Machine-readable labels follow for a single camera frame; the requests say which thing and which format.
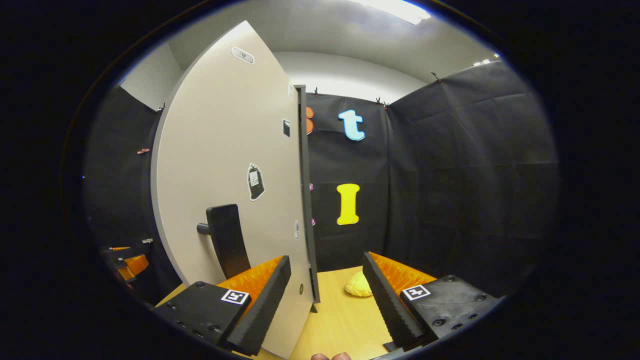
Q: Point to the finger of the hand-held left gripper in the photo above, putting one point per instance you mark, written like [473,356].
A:
[136,264]
[127,247]

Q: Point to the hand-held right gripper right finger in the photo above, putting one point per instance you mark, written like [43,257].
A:
[387,300]

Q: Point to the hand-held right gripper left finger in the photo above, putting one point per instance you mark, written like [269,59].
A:
[262,310]

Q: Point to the beige cabinet door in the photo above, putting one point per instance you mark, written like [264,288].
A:
[225,125]

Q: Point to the yellow lumpy soft object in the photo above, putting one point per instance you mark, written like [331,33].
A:
[359,285]

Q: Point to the black backdrop cloth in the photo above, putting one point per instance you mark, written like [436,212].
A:
[450,175]

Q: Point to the small ceiling light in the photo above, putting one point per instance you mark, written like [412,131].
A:
[482,62]

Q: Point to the long ceiling light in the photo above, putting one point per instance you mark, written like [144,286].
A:
[395,9]

